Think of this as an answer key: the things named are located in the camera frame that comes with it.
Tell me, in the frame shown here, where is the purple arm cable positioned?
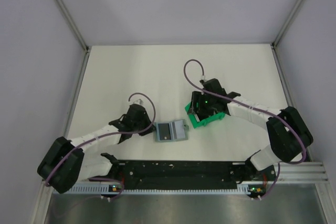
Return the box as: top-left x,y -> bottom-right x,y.
183,59 -> 308,200
46,92 -> 155,201

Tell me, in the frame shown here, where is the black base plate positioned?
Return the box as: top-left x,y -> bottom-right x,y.
89,158 -> 275,190

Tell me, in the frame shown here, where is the sage green leather card holder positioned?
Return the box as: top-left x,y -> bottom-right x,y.
154,119 -> 189,143

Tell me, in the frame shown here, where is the aluminium frame rail front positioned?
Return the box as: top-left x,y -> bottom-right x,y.
41,162 -> 330,184

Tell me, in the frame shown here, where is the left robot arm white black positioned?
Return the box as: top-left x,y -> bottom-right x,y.
37,104 -> 155,194

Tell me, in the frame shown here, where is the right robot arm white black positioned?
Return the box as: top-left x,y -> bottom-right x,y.
189,78 -> 313,180

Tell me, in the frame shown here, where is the aluminium frame post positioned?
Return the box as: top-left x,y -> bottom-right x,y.
39,0 -> 91,51
271,0 -> 306,50

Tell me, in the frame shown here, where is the green plastic card bin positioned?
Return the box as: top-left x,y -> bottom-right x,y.
187,112 -> 226,129

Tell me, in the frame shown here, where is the metal sheet panel front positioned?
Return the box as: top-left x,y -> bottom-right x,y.
45,185 -> 326,223

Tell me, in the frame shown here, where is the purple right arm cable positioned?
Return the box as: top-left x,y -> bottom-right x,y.
183,59 -> 308,200

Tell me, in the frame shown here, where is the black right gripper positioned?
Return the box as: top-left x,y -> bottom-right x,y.
188,91 -> 216,115

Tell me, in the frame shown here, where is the aluminium frame post right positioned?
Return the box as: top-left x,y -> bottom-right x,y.
271,0 -> 306,50

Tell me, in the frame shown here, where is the aluminium frame post left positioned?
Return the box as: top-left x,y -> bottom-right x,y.
39,0 -> 91,51

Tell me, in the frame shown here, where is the dark grey chip card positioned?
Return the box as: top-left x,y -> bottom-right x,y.
157,123 -> 171,141

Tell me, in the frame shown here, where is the white slotted cable duct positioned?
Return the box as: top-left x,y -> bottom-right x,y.
64,183 -> 264,195

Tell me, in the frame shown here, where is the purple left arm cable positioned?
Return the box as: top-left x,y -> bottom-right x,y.
46,92 -> 155,201

